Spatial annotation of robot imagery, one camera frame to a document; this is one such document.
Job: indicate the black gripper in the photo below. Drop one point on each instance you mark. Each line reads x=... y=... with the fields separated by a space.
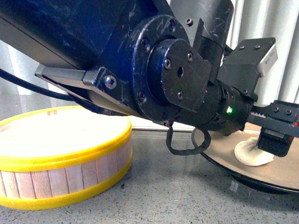
x=228 y=110

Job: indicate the white steamed bun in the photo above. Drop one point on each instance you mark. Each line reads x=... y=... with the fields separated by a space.
x=249 y=154

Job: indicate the beige plate with black rim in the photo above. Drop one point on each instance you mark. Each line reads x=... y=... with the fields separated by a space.
x=281 y=174

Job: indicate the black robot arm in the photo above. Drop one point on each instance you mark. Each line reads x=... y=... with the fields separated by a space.
x=162 y=61

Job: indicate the cream plastic tray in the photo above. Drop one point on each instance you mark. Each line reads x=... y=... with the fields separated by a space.
x=143 y=124

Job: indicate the grey pleated curtain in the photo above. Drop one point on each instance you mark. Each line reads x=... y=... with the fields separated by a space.
x=251 y=19

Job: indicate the yellow rimmed bamboo steamer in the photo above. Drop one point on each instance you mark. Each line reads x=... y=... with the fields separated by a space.
x=60 y=156

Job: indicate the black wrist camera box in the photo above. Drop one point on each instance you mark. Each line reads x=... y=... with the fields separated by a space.
x=251 y=60

